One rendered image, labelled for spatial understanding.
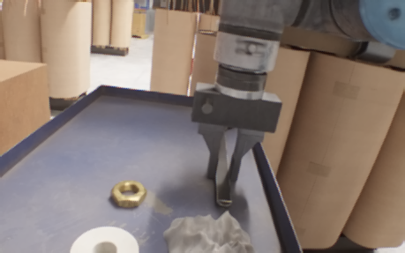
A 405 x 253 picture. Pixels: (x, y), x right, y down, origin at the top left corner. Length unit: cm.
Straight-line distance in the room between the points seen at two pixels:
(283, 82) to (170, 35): 171
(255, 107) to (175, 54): 214
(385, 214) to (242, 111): 119
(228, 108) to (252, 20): 13
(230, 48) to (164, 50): 217
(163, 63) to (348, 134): 186
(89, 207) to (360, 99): 93
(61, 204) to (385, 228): 142
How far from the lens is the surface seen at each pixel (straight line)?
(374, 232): 155
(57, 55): 282
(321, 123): 106
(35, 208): 41
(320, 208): 125
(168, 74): 254
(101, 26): 658
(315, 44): 107
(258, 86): 38
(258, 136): 42
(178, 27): 248
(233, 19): 36
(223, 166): 48
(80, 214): 39
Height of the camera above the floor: 113
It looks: 23 degrees down
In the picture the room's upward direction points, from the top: 9 degrees clockwise
